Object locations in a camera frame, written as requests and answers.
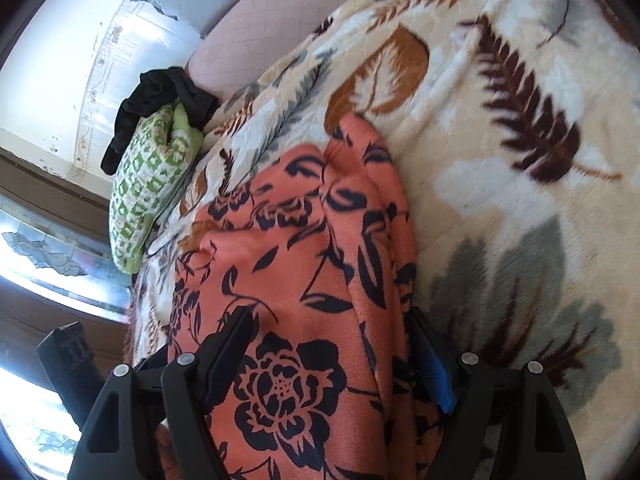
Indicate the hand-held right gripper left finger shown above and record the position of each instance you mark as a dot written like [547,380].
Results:
[225,355]

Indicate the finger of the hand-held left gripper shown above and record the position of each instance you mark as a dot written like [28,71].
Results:
[70,360]

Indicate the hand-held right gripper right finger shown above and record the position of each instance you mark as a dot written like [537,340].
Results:
[437,375]

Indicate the orange floral garment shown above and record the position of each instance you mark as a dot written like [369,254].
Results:
[300,260]

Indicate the cream leaf-print blanket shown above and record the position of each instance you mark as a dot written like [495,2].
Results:
[500,210]

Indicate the green patterned cloth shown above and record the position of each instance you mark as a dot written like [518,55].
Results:
[145,180]

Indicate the black garment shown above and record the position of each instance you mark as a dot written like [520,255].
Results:
[150,95]

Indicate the pink quilted mattress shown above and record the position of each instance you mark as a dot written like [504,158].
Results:
[260,30]

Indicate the dark wooden window frame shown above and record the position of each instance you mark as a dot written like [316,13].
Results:
[60,195]

